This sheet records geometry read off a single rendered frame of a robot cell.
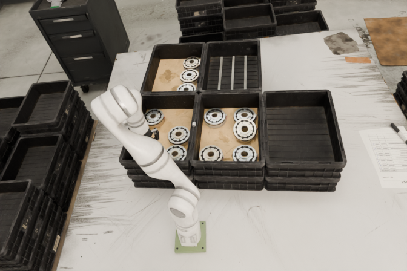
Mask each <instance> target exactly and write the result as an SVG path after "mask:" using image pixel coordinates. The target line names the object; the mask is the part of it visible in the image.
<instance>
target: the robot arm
mask: <svg viewBox="0 0 407 271"><path fill-rule="evenodd" d="M91 109H92V111H93V113H94V114H95V116H96V117H97V119H99V121H100V122H101V123H102V124H103V125H104V126H105V127H106V128H107V129H108V130H109V131H110V132H111V133H112V134H113V135H114V136H115V137H116V138H117V139H118V140H119V141H120V142H121V143H122V145H123V146H124V147H125V148H126V150H127V151H128V152H129V153H130V154H131V156H132V157H133V158H134V159H135V161H136V162H137V164H138V165H139V166H140V167H141V168H142V170H143V171H144V172H145V173H146V174H147V175H148V176H150V177H152V178H157V179H163V180H169V181H171V182H172V183H173V184H174V186H175V190H174V191H173V193H172V195H171V197H170V199H169V201H168V203H167V208H168V210H169V213H170V215H171V217H172V219H173V220H174V222H175V225H176V229H177V233H178V236H179V240H180V242H181V245H182V246H194V247H195V246H197V244H198V242H199V241H200V238H201V230H200V221H199V212H198V210H197V207H196V206H197V203H198V201H199V199H200V192H199V190H198V189H197V187H195V185H194V184H193V183H192V182H191V181H190V180H189V179H188V178H187V177H186V176H185V174H184V173H183V172H182V171H181V170H180V169H179V167H178V166H177V164H175V162H174V161H173V159H172V158H171V157H170V155H169V153H168V152H167V151H166V149H165V148H164V147H163V146H162V144H161V143H160V142H159V141H158V140H159V131H158V129H157V128H154V130H150V128H149V126H148V123H147V121H146V119H145V117H144V115H143V112H142V97H141V94H140V92H139V91H138V90H136V89H130V90H129V89H128V88H127V87H125V86H123V85H116V86H115V87H113V88H111V89H110V90H108V91H106V92H105V93H103V94H101V95H100V96H98V97H97V98H95V99H94V100H93V101H92V102H91ZM122 122H123V124H124V125H125V126H129V129H130V130H129V129H127V128H126V127H124V126H122V125H121V123H122ZM153 133H154V138H153V137H152V135H153Z"/></svg>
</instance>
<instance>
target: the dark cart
mask: <svg viewBox="0 0 407 271"><path fill-rule="evenodd" d="M28 12H29V14H30V16H31V17H32V18H33V20H34V22H35V24H36V25H37V27H38V28H39V30H40V32H41V33H42V35H43V37H44V39H45V40H46V42H47V43H48V45H49V47H50V48H51V50H52V52H53V54H54V55H55V57H56V58H57V60H58V62H59V63H60V65H61V67H62V69H63V70H64V72H65V73H66V75H67V77H68V78H69V79H70V80H71V81H72V85H73V86H74V87H78V86H81V87H80V88H82V91H83V92H84V93H87V92H88V91H89V87H88V86H89V85H97V84H103V83H109V80H110V76H111V72H112V70H113V65H114V62H115V59H116V55H117V53H128V49H129V46H130V41H129V38H128V36H127V32H126V30H125V27H124V24H123V22H122V19H121V16H120V14H119V10H118V9H117V5H116V3H115V0H65V1H63V2H62V4H61V6H60V7H56V8H51V3H49V2H48V1H47V0H36V1H35V3H34V4H33V5H32V7H31V9H30V10H29V11H28Z"/></svg>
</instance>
